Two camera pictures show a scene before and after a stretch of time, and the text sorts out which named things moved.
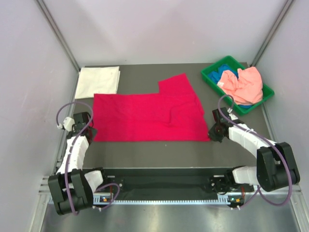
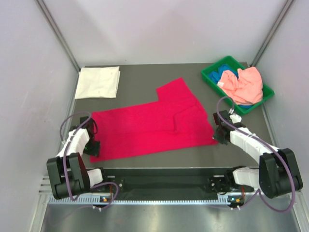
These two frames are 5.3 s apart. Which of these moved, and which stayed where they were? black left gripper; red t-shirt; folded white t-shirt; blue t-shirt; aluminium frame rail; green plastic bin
Moved: red t-shirt; black left gripper
Stayed: blue t-shirt; folded white t-shirt; green plastic bin; aluminium frame rail
